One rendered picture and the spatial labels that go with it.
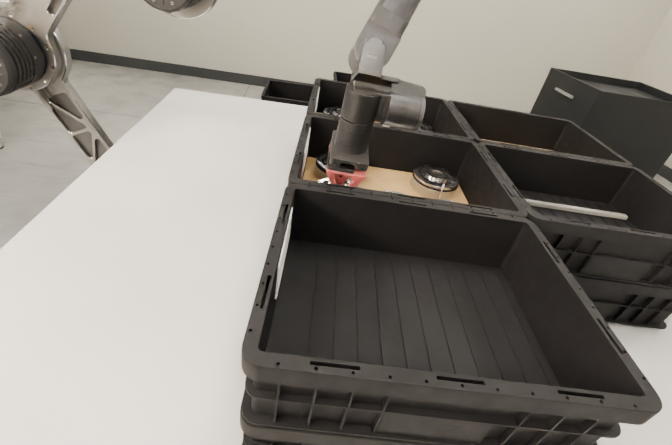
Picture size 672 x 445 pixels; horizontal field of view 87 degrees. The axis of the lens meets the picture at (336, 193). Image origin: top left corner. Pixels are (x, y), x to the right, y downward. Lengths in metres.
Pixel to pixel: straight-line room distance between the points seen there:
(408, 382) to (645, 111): 2.21
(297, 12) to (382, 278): 3.43
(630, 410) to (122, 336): 0.63
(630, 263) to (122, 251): 0.93
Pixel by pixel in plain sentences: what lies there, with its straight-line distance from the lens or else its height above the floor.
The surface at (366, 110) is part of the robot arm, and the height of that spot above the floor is 1.04.
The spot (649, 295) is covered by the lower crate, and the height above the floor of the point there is 0.80.
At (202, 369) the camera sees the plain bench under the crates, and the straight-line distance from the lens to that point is 0.62.
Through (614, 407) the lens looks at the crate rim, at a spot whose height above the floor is 0.93.
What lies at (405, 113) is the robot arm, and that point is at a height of 1.05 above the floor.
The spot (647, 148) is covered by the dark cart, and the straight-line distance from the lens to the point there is 2.59.
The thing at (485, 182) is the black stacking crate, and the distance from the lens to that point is 0.79.
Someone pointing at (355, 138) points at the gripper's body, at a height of 0.99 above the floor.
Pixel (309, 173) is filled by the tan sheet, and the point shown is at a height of 0.83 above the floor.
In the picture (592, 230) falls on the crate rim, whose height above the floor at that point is 0.92.
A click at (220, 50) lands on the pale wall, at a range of 4.01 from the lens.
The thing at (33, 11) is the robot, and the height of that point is 0.99.
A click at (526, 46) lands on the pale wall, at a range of 4.42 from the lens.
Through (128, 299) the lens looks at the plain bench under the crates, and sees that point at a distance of 0.72.
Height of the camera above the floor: 1.23
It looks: 33 degrees down
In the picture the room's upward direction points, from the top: 11 degrees clockwise
